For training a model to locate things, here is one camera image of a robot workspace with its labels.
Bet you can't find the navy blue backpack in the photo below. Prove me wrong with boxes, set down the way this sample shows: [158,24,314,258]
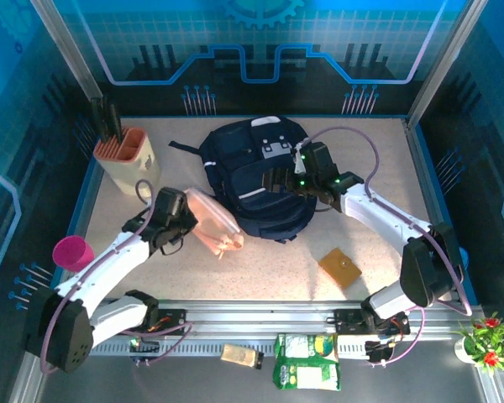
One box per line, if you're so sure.
[169,116,318,244]

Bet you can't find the clear pink pencil pouch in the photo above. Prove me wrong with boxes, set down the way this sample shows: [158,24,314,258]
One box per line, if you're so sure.
[183,187,245,260]

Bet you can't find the green snack bag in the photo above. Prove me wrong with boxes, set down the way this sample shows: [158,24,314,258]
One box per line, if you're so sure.
[274,332,340,363]
[272,360,341,391]

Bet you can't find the cream knife holder orange top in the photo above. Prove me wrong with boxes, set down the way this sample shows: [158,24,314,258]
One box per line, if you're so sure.
[92,128,163,197]

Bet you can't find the brown leather wallet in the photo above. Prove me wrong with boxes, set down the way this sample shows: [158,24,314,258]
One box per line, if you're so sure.
[318,247,363,289]

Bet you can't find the pink plastic cup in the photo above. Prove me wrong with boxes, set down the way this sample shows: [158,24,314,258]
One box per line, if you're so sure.
[52,235,96,273]

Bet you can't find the small controller board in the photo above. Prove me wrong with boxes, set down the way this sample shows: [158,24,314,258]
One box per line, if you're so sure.
[128,335,160,367]
[364,338,395,367]

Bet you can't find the yellow sponge block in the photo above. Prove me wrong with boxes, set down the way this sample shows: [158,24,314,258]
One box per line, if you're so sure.
[220,343,265,370]

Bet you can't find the potted plant red flowers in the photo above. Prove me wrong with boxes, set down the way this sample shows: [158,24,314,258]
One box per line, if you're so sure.
[451,312,504,374]

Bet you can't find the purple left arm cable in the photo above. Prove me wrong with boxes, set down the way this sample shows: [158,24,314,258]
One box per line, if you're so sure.
[39,179,194,374]

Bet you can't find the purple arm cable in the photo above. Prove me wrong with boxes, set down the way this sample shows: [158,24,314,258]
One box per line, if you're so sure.
[304,125,474,369]
[39,179,194,374]

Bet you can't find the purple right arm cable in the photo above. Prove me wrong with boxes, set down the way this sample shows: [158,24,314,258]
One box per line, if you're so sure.
[304,125,474,369]

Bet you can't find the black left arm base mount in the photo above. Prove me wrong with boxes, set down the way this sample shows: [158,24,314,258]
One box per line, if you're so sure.
[125,307,188,337]

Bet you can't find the black knife handle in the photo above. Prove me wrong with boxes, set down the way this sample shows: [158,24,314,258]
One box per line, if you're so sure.
[108,102,123,139]
[90,97,106,142]
[102,95,113,139]

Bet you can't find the aluminium frame rail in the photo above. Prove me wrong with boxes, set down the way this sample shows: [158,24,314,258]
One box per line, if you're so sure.
[33,298,488,356]

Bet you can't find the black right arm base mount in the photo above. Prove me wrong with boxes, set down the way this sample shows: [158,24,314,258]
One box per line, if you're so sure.
[333,307,411,337]

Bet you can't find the aluminium frame post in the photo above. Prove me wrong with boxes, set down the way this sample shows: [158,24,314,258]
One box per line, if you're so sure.
[407,0,488,127]
[29,0,104,100]

